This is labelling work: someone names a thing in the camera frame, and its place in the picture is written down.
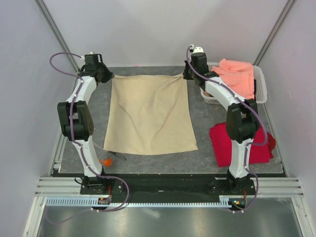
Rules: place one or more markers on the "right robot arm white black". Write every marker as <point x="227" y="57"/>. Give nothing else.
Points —
<point x="243" y="124"/>

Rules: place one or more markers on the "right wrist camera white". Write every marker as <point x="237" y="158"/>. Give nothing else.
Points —
<point x="195" y="49"/>

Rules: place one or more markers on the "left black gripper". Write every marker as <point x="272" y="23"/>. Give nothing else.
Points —
<point x="109" y="76"/>

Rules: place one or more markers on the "white plastic basket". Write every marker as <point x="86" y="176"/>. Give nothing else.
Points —
<point x="260" y="91"/>

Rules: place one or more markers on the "red cloth napkin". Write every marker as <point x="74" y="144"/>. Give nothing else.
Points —
<point x="222" y="146"/>

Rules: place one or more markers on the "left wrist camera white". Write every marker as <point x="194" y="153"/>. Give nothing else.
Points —
<point x="83" y="57"/>

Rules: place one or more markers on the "orange plastic spoon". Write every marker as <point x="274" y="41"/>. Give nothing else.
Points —
<point x="107" y="162"/>

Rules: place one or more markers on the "dark cloth in basket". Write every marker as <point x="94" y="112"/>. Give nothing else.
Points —
<point x="255" y="87"/>

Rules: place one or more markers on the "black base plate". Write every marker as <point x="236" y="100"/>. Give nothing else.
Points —
<point x="166" y="188"/>

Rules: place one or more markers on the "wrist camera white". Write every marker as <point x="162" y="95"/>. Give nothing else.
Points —
<point x="83" y="57"/>
<point x="195" y="49"/>

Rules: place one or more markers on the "beige cloth napkin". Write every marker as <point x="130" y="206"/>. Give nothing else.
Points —
<point x="149" y="115"/>

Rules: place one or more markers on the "patterned cloth in basket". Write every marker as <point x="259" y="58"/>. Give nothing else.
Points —
<point x="207" y="94"/>

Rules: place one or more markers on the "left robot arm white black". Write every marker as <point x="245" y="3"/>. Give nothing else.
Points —
<point x="75" y="118"/>

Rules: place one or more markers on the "salmon pink cloth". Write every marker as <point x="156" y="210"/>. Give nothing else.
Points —
<point x="238" y="76"/>

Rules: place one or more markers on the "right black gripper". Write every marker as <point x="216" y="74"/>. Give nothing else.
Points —
<point x="186" y="75"/>

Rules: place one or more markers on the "white slotted cable duct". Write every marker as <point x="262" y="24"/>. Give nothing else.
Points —
<point x="109" y="202"/>

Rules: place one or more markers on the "black knife clear handle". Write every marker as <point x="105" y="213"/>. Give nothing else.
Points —
<point x="119" y="155"/>

